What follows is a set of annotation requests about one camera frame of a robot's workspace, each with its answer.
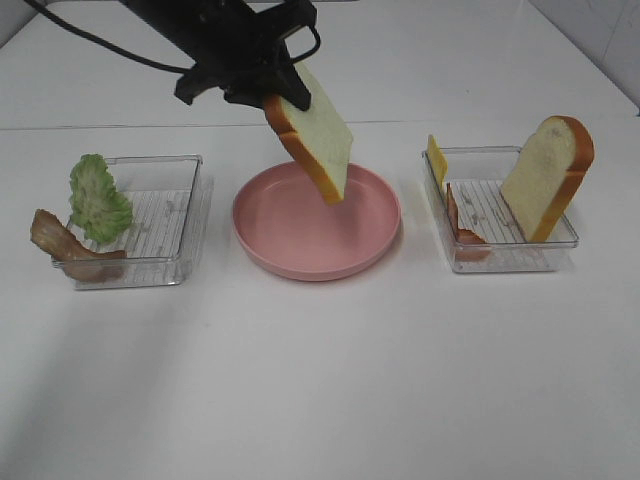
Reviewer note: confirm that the clear plastic right tray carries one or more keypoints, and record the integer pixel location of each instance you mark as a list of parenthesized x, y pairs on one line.
[(475, 175)]

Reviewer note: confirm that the bacon strip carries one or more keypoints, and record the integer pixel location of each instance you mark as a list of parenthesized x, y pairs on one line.
[(468, 242), (75, 252)]

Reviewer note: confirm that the yellow cheese slice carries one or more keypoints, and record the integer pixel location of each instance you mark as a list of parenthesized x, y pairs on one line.
[(437, 161)]

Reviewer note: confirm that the clear plastic left tray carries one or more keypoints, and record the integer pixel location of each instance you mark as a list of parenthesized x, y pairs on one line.
[(170, 199)]

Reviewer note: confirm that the green lettuce leaf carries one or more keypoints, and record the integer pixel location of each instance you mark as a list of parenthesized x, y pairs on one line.
[(97, 206)]

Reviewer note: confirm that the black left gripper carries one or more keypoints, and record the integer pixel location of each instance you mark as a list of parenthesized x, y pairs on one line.
[(243, 52)]

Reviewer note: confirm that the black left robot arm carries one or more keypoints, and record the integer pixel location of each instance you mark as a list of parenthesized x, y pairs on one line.
[(164, 17)]

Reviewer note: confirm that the clear plastic tray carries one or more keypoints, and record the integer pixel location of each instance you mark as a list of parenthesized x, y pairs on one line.
[(475, 175), (170, 199)]

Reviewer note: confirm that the bread slice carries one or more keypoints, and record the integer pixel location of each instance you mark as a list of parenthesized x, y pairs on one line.
[(550, 168), (317, 139)]

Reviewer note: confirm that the pink round plate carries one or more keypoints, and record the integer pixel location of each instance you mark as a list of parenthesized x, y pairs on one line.
[(284, 225)]

